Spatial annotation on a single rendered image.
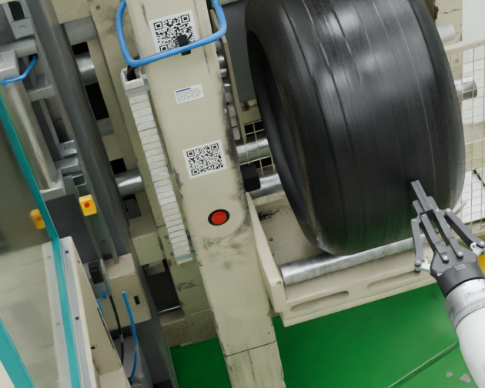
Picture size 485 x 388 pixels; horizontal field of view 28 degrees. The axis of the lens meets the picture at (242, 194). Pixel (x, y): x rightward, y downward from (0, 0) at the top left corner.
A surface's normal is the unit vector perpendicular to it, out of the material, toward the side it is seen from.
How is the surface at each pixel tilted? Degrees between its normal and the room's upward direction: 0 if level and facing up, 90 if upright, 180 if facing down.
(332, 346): 0
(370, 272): 0
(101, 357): 90
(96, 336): 90
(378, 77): 43
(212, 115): 90
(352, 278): 0
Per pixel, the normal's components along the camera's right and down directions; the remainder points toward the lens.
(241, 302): 0.24, 0.65
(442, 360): -0.15, -0.72
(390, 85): 0.07, -0.02
